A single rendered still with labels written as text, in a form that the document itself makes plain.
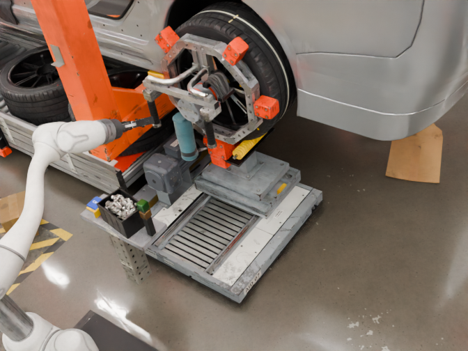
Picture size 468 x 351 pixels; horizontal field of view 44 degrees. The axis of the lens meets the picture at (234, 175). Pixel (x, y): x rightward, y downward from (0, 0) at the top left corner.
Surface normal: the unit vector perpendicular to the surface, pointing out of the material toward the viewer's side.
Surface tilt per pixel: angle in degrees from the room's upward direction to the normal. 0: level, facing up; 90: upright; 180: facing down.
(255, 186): 0
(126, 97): 90
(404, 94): 95
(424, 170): 2
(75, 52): 90
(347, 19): 90
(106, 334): 2
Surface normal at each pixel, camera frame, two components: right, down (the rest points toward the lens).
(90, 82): 0.81, 0.32
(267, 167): -0.12, -0.74
